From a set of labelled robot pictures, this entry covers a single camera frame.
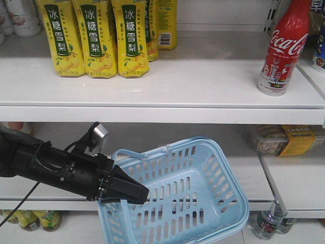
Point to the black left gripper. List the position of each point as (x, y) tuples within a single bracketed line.
[(94, 178)]

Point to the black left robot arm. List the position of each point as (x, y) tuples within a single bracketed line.
[(32, 158)]

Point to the light blue plastic basket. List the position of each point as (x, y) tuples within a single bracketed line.
[(194, 197)]

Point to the cookie tray yellow band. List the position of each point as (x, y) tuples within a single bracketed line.
[(285, 140)]

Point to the clear water bottle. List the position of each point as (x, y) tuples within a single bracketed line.
[(285, 226), (267, 221)]

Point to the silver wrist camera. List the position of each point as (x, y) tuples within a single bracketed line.
[(98, 137)]

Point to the red coca-cola aluminium bottle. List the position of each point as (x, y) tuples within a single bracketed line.
[(285, 47)]

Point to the yellow pear drink bottle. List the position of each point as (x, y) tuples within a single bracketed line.
[(133, 61), (98, 37), (63, 35)]

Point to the white metal shelving unit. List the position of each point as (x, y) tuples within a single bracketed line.
[(206, 86)]

